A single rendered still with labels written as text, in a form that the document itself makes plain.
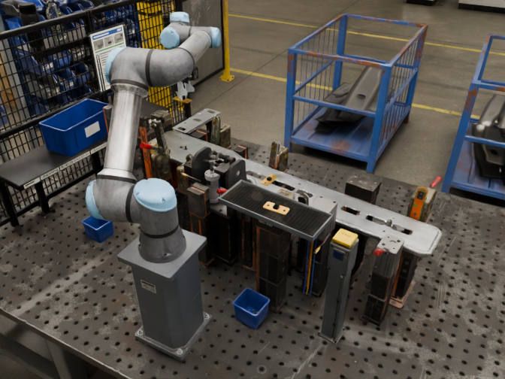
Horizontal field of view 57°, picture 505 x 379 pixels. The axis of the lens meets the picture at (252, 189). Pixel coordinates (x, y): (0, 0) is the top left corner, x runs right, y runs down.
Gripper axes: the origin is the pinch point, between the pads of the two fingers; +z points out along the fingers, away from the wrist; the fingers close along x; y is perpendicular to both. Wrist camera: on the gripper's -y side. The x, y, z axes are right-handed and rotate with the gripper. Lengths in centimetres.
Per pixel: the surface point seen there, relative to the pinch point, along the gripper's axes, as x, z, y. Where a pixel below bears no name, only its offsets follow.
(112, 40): 12, -11, -55
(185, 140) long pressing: 6.6, 26.7, -5.9
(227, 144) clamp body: 21.1, 31.4, 8.1
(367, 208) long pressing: 4, 26, 89
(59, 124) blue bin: -29, 16, -51
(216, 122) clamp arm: 15.3, 17.1, 6.2
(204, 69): 237, 101, -186
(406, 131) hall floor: 271, 126, 32
